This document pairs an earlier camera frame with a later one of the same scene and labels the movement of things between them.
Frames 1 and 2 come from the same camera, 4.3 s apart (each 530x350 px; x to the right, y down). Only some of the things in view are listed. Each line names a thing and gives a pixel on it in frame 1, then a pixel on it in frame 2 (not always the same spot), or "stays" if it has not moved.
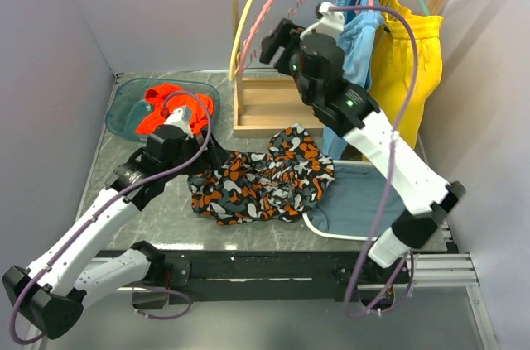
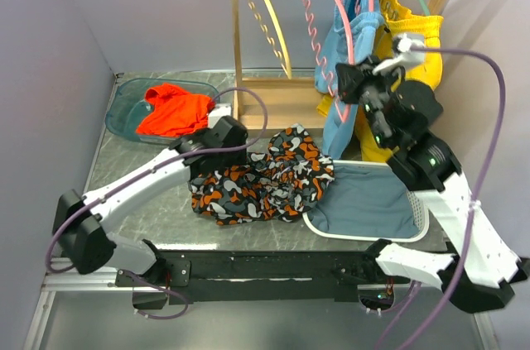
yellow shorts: (407, 64) stays
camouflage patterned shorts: (285, 184) stays
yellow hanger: (238, 26) -> (257, 20)
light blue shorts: (356, 37) stays
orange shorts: (156, 96) stays
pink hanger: (264, 10) -> (313, 42)
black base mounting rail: (272, 276) stays
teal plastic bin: (129, 106) stays
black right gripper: (286, 35) -> (353, 77)
